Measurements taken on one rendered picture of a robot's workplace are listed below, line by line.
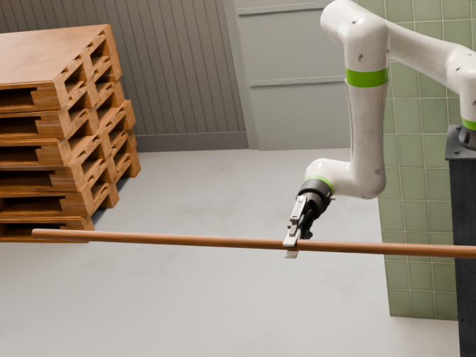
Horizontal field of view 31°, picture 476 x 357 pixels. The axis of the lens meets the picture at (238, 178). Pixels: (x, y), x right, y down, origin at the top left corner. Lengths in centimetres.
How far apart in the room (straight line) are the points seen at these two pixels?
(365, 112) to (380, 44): 20
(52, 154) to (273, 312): 147
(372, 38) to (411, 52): 30
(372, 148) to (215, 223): 242
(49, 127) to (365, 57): 259
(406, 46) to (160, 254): 239
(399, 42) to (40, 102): 245
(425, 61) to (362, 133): 33
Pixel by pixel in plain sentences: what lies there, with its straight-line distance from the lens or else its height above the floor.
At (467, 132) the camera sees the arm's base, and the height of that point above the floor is 125.
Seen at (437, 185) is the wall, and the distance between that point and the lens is 351.
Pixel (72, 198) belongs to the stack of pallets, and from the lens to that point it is 479.
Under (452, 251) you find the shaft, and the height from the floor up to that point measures 120.
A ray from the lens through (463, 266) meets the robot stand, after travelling 280.
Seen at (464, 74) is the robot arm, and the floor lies 143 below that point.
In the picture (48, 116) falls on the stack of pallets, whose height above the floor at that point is 77.
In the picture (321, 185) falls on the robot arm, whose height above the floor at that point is 123.
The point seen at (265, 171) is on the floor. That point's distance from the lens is 520.
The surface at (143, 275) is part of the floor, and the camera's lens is 448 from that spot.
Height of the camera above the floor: 243
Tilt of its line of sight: 28 degrees down
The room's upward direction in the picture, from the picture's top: 11 degrees counter-clockwise
